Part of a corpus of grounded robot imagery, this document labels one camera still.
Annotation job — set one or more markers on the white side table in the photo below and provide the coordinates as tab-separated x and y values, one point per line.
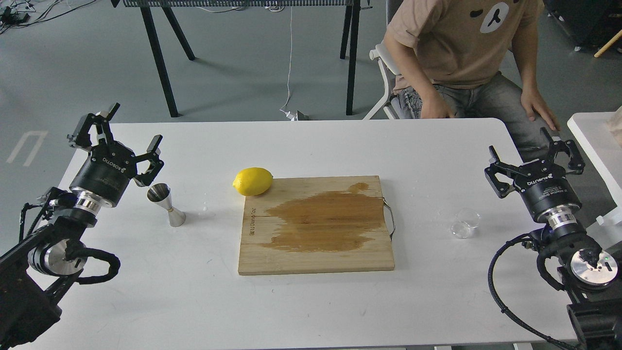
591	130

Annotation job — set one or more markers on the steel double jigger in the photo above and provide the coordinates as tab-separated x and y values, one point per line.
161	195

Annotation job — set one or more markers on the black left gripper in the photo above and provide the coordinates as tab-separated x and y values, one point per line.
102	177

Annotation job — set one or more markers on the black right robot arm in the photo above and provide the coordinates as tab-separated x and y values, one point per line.
567	258

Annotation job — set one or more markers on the black leg metal table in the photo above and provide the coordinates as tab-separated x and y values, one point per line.
348	50

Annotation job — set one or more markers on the small clear glass beaker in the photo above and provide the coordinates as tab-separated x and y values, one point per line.
465	223

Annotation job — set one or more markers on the wooden cutting board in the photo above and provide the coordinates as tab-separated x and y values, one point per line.
316	225

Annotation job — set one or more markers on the white office chair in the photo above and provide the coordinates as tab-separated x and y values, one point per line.
388	102

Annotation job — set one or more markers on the yellow lemon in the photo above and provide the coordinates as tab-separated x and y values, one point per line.
252	181

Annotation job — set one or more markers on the person in brown shirt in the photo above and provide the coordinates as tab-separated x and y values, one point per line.
472	59

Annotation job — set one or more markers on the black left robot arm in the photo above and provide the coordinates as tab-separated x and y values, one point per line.
49	257

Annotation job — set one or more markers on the wooden stick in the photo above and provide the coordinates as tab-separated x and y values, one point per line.
608	44

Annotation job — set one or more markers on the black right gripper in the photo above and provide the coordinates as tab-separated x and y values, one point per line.
551	192

